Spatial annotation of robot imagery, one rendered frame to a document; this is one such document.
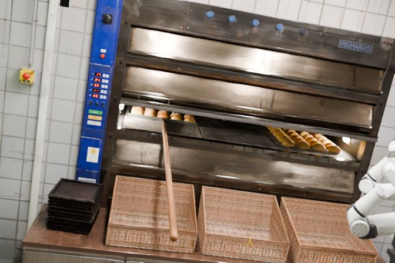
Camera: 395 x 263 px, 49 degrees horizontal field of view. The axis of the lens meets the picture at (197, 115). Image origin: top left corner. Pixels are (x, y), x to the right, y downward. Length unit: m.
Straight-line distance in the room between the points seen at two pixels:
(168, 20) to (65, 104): 0.88
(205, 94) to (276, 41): 0.61
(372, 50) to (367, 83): 0.23
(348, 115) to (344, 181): 0.51
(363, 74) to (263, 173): 1.00
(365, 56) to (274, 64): 0.66
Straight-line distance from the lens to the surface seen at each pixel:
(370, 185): 2.56
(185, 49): 2.93
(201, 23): 2.95
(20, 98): 3.10
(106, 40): 2.91
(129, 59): 2.94
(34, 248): 2.83
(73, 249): 2.78
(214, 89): 3.00
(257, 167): 3.21
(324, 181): 3.39
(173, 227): 1.77
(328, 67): 3.19
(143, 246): 2.80
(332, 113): 3.24
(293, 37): 3.08
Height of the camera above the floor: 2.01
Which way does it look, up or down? 13 degrees down
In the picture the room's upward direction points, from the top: 10 degrees clockwise
